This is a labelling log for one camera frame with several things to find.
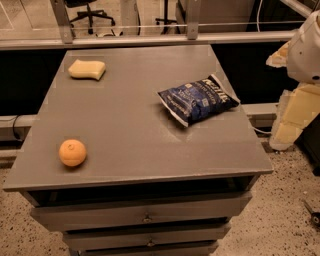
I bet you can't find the orange fruit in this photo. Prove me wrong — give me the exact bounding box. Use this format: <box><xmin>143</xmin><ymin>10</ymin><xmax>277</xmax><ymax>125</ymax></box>
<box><xmin>59</xmin><ymin>139</ymin><xmax>87</xmax><ymax>167</ymax></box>

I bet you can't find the black office chair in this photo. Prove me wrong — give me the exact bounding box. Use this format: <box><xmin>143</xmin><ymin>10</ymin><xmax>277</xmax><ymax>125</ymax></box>
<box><xmin>64</xmin><ymin>0</ymin><xmax>116</xmax><ymax>34</ymax></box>

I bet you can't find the top drawer knob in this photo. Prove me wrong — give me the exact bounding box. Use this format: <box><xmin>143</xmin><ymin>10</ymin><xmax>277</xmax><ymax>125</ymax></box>
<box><xmin>142</xmin><ymin>214</ymin><xmax>152</xmax><ymax>224</ymax></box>

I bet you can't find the white cable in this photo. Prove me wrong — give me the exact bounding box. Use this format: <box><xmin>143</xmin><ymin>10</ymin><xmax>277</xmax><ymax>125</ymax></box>
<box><xmin>255</xmin><ymin>0</ymin><xmax>263</xmax><ymax>33</ymax></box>

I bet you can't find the yellow sponge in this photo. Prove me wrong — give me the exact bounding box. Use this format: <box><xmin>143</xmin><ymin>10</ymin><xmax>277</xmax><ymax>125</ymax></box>
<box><xmin>68</xmin><ymin>59</ymin><xmax>106</xmax><ymax>81</ymax></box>

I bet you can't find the grey drawer cabinet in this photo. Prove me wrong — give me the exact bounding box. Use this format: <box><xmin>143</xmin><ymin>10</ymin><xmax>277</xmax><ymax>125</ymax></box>
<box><xmin>4</xmin><ymin>45</ymin><xmax>272</xmax><ymax>256</ymax></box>

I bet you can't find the black caster wheel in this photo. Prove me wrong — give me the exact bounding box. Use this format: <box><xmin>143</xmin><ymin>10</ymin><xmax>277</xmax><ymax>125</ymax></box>
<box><xmin>304</xmin><ymin>200</ymin><xmax>320</xmax><ymax>227</ymax></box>

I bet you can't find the metal railing frame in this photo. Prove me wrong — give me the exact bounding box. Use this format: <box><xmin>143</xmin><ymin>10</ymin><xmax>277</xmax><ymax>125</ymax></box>
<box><xmin>0</xmin><ymin>0</ymin><xmax>319</xmax><ymax>50</ymax></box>

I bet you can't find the drawer knob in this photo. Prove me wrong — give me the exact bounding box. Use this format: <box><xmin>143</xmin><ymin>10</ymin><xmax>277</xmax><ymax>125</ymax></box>
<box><xmin>147</xmin><ymin>239</ymin><xmax>155</xmax><ymax>247</ymax></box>
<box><xmin>142</xmin><ymin>214</ymin><xmax>152</xmax><ymax>224</ymax></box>

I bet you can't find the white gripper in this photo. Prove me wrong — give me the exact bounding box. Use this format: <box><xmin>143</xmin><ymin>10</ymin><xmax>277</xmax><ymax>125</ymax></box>
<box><xmin>266</xmin><ymin>10</ymin><xmax>320</xmax><ymax>151</ymax></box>

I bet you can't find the blue chip bag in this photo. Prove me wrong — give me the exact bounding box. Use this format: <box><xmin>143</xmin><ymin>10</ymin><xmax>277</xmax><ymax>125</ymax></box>
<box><xmin>158</xmin><ymin>74</ymin><xmax>240</xmax><ymax>127</ymax></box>

